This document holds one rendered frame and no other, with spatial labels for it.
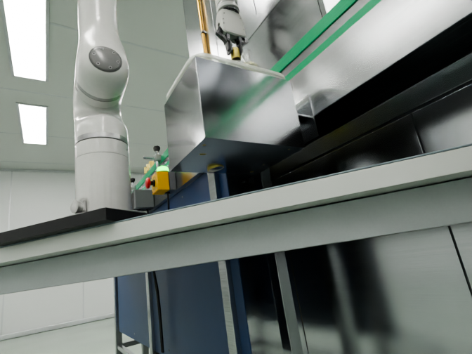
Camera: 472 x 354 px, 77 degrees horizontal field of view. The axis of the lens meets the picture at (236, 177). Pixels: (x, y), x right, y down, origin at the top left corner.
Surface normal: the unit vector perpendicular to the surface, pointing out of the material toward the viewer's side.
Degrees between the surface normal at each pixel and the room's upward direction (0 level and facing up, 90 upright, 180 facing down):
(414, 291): 90
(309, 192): 90
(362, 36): 90
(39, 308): 90
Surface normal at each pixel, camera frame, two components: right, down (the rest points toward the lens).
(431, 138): -0.85, -0.03
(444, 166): -0.33, -0.21
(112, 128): 0.66, -0.31
